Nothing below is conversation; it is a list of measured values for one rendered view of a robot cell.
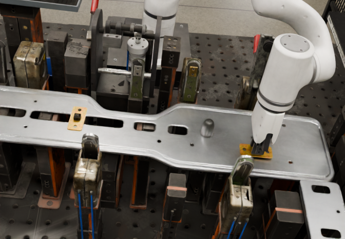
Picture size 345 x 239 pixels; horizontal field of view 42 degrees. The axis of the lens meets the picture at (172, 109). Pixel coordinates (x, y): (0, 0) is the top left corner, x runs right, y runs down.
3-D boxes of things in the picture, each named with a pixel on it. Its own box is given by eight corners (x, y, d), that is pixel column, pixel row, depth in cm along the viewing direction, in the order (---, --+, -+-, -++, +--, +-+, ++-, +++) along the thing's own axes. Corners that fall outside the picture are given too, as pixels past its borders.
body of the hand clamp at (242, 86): (220, 167, 150) (243, 89, 125) (219, 152, 155) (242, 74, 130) (238, 169, 150) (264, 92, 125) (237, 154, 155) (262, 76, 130)
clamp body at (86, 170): (69, 258, 122) (61, 182, 98) (78, 219, 131) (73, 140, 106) (103, 262, 122) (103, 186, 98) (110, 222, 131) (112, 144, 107)
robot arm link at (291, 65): (288, 75, 105) (252, 81, 102) (305, 28, 96) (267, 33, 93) (307, 99, 100) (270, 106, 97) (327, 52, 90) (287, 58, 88)
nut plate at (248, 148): (240, 155, 114) (241, 152, 113) (238, 143, 117) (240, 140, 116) (272, 158, 114) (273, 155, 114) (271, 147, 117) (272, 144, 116)
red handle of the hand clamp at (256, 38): (248, 86, 124) (251, 33, 127) (246, 88, 126) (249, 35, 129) (263, 88, 124) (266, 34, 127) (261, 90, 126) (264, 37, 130)
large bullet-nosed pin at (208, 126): (199, 140, 119) (203, 123, 114) (199, 132, 121) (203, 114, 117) (211, 141, 119) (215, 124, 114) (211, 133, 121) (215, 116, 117)
